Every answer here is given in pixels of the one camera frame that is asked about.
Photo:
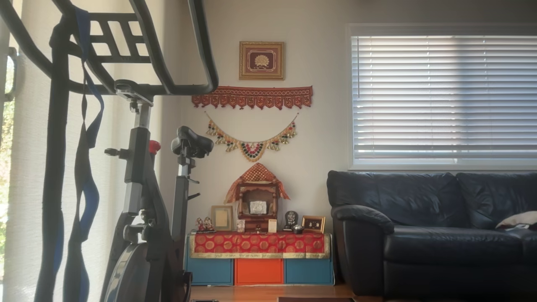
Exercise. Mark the gold photo frame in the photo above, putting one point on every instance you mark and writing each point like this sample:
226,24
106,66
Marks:
313,224

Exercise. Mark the silver embossed picture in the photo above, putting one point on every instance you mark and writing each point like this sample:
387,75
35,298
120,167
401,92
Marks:
258,207

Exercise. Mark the white window blinds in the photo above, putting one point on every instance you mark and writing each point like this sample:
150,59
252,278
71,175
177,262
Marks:
440,105

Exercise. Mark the red gold patterned tablecloth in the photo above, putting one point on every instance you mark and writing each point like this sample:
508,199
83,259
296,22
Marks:
258,244

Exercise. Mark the gold framed wall picture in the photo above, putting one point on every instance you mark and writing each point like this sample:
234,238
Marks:
261,61

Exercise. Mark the orange shrine canopy cloth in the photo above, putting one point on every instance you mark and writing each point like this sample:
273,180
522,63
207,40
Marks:
256,173

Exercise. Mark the orange storage cube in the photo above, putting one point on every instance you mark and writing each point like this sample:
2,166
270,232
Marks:
259,272

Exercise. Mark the beige cushion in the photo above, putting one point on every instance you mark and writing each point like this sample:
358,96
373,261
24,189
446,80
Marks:
520,219

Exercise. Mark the blue storage cube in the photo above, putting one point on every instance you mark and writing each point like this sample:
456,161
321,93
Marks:
308,272
209,272

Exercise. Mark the dark idol statue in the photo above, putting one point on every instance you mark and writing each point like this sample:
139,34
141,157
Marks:
290,219

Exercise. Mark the black exercise bike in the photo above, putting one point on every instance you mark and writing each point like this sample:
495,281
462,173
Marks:
138,167

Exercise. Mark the dark red rug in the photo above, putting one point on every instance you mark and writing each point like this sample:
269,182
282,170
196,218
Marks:
314,299

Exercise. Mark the small black bowl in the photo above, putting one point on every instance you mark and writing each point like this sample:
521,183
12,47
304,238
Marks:
297,229

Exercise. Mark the beige photo frame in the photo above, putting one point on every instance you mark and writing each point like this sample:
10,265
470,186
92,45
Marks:
222,218

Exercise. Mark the red embroidered wall hanging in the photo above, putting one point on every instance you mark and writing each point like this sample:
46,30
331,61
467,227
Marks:
251,97

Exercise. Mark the small painted figurines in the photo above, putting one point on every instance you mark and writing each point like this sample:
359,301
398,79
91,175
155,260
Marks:
204,225

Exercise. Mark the beaded door garland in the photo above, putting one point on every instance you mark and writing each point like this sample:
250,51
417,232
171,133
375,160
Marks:
251,151

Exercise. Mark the white sheer curtain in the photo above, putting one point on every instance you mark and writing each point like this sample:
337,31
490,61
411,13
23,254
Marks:
25,188

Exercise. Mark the small wooden shrine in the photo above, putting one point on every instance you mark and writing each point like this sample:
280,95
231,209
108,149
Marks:
256,224

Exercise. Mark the black leather sofa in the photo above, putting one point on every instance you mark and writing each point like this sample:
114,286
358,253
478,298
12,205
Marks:
419,209

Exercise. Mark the small white picture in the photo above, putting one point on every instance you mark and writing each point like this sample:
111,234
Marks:
240,225

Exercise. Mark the white window frame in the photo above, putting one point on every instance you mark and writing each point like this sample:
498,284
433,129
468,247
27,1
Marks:
440,29

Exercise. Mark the white card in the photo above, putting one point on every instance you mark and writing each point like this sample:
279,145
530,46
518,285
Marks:
272,225

